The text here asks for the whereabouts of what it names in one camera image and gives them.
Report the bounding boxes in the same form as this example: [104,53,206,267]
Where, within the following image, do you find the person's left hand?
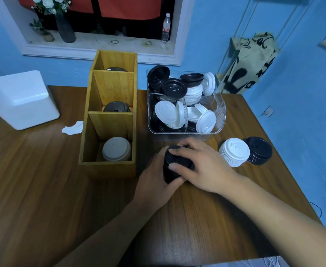
[131,146,187,213]

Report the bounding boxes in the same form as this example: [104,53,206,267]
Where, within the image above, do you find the person's right hand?
[168,137,250,195]

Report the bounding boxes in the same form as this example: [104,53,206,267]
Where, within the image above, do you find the white domed cup lid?
[218,138,251,168]

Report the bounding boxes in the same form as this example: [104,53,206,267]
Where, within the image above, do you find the wooden three-compartment organizer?
[78,50,138,178]

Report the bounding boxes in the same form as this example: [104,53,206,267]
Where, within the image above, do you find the short stack of black lids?
[246,136,273,162]

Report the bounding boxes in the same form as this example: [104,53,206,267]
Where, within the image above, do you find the pile of black and white cup lids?
[147,65,226,134]

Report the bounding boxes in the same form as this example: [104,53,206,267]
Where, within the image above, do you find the person's left forearm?
[54,200,158,267]

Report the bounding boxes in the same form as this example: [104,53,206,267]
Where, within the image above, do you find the person's right forearm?
[224,175,326,267]

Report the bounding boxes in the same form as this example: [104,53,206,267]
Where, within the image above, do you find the white foam box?
[0,70,61,131]

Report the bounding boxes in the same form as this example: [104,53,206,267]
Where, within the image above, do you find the clear plastic container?
[146,69,227,142]

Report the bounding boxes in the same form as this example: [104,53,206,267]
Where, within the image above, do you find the crumpled white tissue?
[61,121,84,136]

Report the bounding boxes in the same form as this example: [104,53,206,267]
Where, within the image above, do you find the cream tote bag black print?
[217,32,280,94]

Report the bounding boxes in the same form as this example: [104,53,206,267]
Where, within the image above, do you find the clear plastic water bottle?
[161,13,171,44]

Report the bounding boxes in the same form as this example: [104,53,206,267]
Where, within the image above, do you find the dark glass vase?
[54,9,77,43]

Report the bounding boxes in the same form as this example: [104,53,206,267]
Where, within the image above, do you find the red curtain panel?
[17,0,94,14]
[97,0,163,20]

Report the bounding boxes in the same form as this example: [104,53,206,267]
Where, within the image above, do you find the small potted plant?
[29,19,55,43]

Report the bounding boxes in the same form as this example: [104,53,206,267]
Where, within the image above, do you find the white cable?
[246,256,283,267]

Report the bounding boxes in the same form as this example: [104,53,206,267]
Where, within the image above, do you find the hanging rope shelf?
[216,0,318,81]

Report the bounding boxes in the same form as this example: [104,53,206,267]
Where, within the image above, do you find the white window frame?
[0,0,196,66]

